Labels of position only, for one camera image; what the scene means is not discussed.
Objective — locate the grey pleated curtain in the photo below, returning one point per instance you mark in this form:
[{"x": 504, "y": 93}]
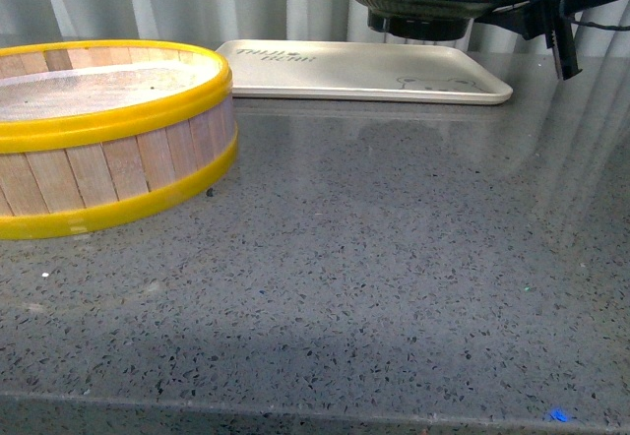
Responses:
[{"x": 202, "y": 22}]

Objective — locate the yellow rimmed bamboo steamer basket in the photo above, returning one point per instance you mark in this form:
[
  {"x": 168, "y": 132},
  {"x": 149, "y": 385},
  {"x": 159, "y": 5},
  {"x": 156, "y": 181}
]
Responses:
[{"x": 81, "y": 173}]

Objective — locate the brown plate with black rim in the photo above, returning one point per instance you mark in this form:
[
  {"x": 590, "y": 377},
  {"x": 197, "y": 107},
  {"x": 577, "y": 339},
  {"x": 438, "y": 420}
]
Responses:
[{"x": 429, "y": 20}]

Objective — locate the cream rectangular serving tray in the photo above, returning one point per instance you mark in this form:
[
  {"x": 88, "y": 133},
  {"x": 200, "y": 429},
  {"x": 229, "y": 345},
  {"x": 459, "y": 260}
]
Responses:
[{"x": 360, "y": 71}]

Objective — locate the white mesh steamer liner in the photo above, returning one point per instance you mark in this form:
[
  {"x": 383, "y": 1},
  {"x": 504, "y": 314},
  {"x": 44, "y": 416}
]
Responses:
[{"x": 89, "y": 90}]

